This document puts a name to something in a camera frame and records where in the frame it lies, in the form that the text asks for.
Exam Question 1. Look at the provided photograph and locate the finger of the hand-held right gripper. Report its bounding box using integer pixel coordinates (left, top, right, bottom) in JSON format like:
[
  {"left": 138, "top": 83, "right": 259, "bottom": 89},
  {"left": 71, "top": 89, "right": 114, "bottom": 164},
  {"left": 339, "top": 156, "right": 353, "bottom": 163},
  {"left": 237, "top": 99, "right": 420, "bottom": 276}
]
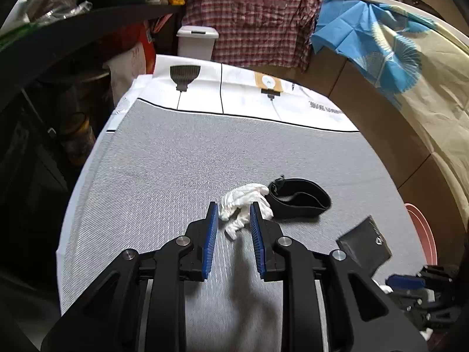
[{"left": 386, "top": 274, "right": 427, "bottom": 291}]

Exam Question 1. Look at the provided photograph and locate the black shelf rack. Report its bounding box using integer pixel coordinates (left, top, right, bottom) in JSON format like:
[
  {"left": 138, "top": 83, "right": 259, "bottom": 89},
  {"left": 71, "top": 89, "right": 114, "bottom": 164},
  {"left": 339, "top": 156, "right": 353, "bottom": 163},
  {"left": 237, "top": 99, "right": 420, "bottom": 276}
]
[{"left": 0, "top": 0, "right": 187, "bottom": 111}]

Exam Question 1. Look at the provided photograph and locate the dark packet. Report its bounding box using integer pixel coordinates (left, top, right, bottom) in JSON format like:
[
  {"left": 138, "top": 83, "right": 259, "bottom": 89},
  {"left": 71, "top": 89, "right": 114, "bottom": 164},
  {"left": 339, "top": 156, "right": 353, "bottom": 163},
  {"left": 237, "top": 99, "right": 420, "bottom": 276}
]
[{"left": 336, "top": 216, "right": 393, "bottom": 276}]

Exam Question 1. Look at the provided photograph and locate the plaid shirt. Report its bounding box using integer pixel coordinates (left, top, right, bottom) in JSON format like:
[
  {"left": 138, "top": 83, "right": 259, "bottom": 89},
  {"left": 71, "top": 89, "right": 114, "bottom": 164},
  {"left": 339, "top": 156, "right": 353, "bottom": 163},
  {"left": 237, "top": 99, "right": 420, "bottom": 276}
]
[{"left": 182, "top": 0, "right": 321, "bottom": 72}]

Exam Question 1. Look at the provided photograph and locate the beige cloth with fan print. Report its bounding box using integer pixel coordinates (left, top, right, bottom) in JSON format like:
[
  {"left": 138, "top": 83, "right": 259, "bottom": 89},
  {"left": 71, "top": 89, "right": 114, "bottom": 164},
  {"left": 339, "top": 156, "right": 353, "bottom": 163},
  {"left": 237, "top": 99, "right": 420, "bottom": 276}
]
[{"left": 348, "top": 2, "right": 469, "bottom": 224}]

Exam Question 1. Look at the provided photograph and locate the white lidded bin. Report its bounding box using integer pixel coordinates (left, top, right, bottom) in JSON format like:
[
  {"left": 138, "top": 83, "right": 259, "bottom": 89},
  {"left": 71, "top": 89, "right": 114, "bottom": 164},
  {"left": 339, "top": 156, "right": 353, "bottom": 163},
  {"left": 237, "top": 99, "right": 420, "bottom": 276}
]
[{"left": 176, "top": 26, "right": 219, "bottom": 60}]

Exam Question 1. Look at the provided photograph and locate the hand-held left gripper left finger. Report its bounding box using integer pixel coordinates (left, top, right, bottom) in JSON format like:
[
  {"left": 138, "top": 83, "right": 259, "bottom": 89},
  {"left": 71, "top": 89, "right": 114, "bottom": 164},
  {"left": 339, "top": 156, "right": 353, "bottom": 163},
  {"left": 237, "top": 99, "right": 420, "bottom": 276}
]
[{"left": 40, "top": 202, "right": 220, "bottom": 352}]

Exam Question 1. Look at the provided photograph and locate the black elastic strap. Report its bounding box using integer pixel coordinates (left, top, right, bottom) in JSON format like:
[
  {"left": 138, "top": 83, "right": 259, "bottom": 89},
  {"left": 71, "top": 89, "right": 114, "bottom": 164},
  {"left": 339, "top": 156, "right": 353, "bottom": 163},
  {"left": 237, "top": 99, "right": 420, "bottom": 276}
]
[{"left": 266, "top": 176, "right": 332, "bottom": 221}]

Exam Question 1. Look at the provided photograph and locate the pink plastic basin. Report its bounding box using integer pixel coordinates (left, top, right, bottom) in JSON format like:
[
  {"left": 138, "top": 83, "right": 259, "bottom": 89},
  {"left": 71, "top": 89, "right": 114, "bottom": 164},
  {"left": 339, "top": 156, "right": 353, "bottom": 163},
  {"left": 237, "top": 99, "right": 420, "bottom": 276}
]
[{"left": 404, "top": 202, "right": 438, "bottom": 265}]

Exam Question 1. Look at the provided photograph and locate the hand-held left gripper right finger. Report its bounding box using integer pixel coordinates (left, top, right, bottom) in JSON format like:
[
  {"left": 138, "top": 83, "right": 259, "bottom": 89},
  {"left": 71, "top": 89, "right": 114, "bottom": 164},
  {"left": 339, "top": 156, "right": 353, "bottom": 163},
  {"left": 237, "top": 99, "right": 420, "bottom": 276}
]
[{"left": 249, "top": 202, "right": 429, "bottom": 352}]

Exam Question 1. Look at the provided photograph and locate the red and white bag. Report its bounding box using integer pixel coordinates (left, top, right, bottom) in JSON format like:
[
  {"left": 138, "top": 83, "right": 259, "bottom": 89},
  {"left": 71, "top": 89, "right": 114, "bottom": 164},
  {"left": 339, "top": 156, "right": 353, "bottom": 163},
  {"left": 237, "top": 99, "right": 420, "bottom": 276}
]
[{"left": 103, "top": 24, "right": 157, "bottom": 98}]

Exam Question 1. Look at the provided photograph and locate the plain blue cloth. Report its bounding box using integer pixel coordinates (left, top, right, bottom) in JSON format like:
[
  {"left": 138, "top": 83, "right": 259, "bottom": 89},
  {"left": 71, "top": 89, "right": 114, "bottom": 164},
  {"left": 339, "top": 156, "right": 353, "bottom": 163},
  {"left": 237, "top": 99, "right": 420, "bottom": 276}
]
[{"left": 310, "top": 0, "right": 378, "bottom": 63}]

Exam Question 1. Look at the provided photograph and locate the white tissue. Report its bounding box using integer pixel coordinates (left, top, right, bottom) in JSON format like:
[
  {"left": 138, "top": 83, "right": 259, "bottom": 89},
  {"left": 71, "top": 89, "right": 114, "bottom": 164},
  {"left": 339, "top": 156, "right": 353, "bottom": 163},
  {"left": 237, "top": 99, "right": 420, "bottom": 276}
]
[{"left": 219, "top": 183, "right": 275, "bottom": 241}]

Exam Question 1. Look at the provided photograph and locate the grey and white table cover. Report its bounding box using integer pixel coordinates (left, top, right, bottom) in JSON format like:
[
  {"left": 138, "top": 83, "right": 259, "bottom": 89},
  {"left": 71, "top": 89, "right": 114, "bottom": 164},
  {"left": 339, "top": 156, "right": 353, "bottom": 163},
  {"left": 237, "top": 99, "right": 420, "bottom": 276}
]
[{"left": 56, "top": 54, "right": 427, "bottom": 352}]

